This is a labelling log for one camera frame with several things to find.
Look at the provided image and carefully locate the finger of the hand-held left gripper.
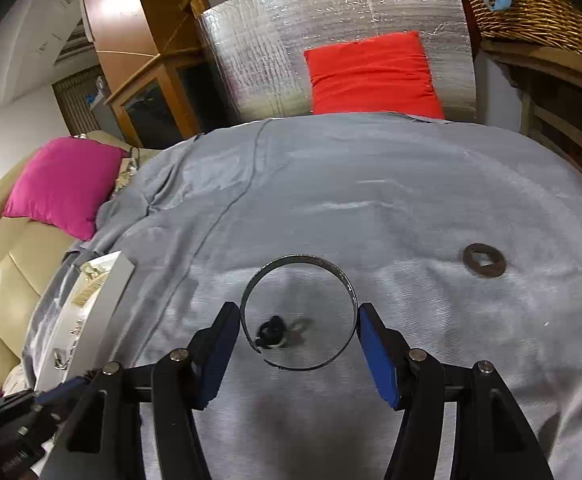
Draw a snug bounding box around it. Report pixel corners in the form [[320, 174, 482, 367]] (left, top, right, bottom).
[[33, 372, 94, 408]]

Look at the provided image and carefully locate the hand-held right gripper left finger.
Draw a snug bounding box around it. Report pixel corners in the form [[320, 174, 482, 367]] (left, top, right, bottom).
[[41, 301, 242, 480]]

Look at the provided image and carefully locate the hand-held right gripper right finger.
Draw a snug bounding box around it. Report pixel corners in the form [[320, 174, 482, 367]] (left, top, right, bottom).
[[356, 302, 556, 480]]

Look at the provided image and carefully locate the white box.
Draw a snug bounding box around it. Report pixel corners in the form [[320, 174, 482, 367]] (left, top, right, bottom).
[[36, 251, 136, 393]]

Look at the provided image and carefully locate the cream hair claw clip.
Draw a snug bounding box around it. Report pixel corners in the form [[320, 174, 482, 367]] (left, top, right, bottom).
[[71, 260, 109, 307]]

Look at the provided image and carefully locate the silver bangle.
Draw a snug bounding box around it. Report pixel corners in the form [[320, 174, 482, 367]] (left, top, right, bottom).
[[240, 254, 359, 372]]

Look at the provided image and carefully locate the beige sofa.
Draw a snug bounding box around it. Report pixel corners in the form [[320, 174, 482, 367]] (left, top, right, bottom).
[[0, 130, 142, 391]]

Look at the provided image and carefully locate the grey blanket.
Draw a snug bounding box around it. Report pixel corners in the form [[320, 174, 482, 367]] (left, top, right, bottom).
[[21, 111, 582, 480]]

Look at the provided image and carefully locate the pink cushion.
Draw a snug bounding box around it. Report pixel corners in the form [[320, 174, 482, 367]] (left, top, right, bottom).
[[2, 136, 129, 242]]

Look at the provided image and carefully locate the beige patterned cloth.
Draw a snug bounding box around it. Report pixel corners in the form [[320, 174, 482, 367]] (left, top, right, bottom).
[[115, 147, 148, 192]]

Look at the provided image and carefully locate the red cushion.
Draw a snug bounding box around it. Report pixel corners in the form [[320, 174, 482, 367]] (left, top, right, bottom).
[[303, 31, 446, 120]]

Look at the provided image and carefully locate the window grille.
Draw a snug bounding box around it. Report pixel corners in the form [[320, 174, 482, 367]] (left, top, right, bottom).
[[51, 65, 116, 136]]

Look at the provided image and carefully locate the silver foil mat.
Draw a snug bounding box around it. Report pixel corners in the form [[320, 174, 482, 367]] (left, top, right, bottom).
[[193, 0, 479, 123]]

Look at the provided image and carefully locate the wooden table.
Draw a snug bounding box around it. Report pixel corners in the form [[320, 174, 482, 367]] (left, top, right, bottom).
[[481, 40, 582, 191]]

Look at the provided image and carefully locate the wooden cabinet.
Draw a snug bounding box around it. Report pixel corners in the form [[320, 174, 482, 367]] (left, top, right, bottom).
[[78, 0, 232, 148]]

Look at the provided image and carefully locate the wicker basket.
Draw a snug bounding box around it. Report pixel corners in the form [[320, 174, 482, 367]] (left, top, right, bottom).
[[456, 0, 582, 58]]

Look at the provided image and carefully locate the small black hair tie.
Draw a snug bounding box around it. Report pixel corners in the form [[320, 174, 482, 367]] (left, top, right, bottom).
[[256, 315, 288, 350]]

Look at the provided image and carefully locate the dark brown flat ring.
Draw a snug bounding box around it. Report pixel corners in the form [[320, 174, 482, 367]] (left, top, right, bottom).
[[462, 243, 506, 278]]

